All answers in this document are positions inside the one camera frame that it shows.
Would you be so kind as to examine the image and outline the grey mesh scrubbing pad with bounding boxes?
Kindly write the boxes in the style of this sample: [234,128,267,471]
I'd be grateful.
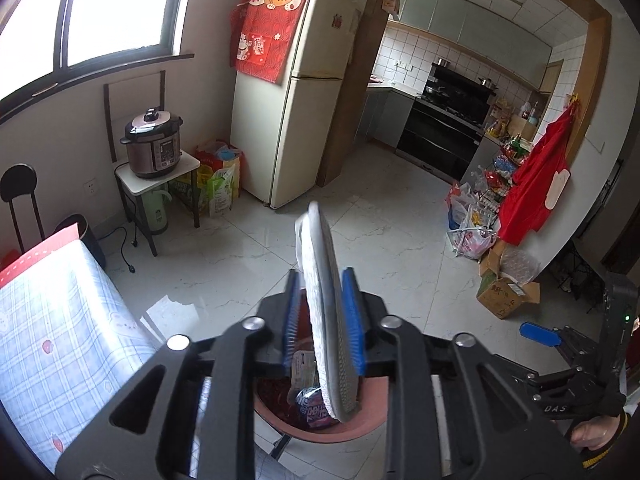
[295,202,359,422]

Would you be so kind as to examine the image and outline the brown plastic trash bin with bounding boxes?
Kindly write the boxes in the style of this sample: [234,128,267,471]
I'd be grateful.
[255,288,388,443]

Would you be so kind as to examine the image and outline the black kitchen stove range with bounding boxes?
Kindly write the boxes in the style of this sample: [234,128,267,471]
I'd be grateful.
[396,58,497,182]

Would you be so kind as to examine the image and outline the right hand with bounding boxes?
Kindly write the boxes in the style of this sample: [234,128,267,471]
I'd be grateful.
[570,412,628,453]

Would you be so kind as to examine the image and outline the cardboard box on floor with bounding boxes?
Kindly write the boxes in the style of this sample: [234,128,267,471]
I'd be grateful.
[476,240,541,320]

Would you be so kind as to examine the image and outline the blue foil snack wrapper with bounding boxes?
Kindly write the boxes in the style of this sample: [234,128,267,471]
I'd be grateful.
[296,387,338,429]

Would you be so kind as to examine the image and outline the plastic bags of groceries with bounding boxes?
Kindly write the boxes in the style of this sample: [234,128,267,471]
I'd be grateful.
[446,182,499,261]

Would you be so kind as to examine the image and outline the green shopping bag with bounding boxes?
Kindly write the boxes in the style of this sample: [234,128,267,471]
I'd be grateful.
[195,140,243,218]

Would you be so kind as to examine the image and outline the red apron hanging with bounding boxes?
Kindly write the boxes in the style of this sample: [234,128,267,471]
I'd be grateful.
[498,99,580,246]

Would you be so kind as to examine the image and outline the green kettle under table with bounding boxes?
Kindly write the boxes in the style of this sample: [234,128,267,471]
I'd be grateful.
[142,188,172,235]

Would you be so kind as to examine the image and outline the cream two-door refrigerator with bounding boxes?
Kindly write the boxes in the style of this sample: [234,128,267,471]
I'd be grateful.
[230,0,359,209]

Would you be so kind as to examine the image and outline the small white side table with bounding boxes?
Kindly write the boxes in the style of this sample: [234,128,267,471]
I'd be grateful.
[113,148,202,258]

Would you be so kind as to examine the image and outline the blue plaid tablecloth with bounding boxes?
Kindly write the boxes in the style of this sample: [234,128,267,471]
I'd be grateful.
[1,226,155,471]

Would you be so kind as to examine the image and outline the silver electric pressure cooker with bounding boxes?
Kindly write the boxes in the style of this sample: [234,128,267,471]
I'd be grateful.
[119,107,183,179]

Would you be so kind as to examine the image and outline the red cloth on refrigerator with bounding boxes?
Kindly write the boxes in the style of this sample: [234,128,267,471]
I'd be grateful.
[229,0,306,84]

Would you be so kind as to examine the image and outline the black round-back chair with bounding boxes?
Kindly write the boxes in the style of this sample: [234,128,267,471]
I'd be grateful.
[0,162,47,254]

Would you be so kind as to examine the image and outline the black power cable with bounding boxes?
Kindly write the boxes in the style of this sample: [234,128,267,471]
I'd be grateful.
[94,224,139,276]

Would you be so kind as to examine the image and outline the window with dark frame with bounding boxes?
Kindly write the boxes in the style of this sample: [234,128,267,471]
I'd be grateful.
[1,0,188,122]

